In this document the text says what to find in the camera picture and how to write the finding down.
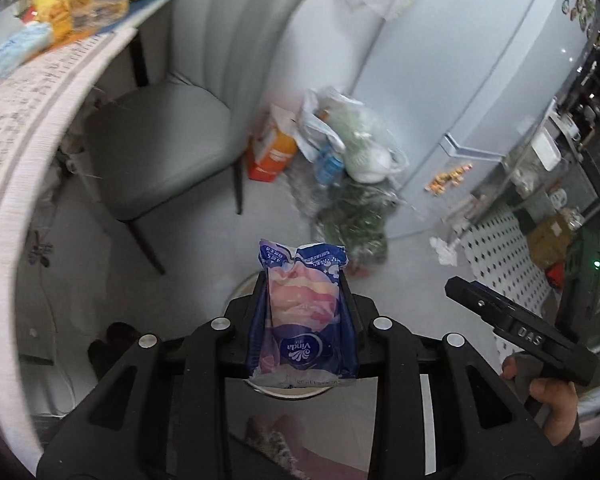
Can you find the person's right hand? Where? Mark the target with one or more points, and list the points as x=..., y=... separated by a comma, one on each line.
x=557, y=405

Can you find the patterned pink tablecloth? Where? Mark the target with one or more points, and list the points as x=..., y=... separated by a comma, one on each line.
x=25, y=160

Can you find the fridge side stickers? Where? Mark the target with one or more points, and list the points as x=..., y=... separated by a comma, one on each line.
x=582, y=7

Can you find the white plastic container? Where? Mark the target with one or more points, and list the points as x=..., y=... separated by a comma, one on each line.
x=546, y=147

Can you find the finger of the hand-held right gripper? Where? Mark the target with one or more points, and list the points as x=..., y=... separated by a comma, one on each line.
x=472, y=300

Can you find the round white waste bin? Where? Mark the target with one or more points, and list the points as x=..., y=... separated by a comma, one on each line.
x=290, y=391

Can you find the grey chair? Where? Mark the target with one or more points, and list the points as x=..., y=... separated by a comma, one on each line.
x=180, y=110

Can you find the white pegboard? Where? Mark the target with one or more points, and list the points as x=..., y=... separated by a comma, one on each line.
x=505, y=270

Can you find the row of orange fridge magnets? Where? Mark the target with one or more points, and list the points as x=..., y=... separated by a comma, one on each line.
x=447, y=177

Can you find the orange carton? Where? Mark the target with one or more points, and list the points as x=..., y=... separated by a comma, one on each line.
x=272, y=150

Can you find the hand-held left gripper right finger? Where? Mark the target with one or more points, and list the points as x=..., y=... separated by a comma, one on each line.
x=395, y=360

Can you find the plastic bag of rubbish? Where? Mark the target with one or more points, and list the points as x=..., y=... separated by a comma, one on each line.
x=360, y=130

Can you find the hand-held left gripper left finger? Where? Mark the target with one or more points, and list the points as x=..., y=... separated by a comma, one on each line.
x=205, y=360

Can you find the blue tissue packet wrapper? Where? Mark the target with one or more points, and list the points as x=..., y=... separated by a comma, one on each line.
x=300, y=310

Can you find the bag of green leaves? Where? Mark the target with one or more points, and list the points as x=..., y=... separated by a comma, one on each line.
x=360, y=225

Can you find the crumpled tissue on floor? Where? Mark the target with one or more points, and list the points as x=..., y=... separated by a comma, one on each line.
x=445, y=250

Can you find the blue plastic bottle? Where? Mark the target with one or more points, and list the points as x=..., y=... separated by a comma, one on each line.
x=329, y=165

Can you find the brown cardboard box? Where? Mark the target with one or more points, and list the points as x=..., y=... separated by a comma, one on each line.
x=552, y=240

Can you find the white blue tissue pack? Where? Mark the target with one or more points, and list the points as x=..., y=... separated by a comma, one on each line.
x=22, y=47

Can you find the pale blue refrigerator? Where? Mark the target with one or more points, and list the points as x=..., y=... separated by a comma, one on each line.
x=455, y=60

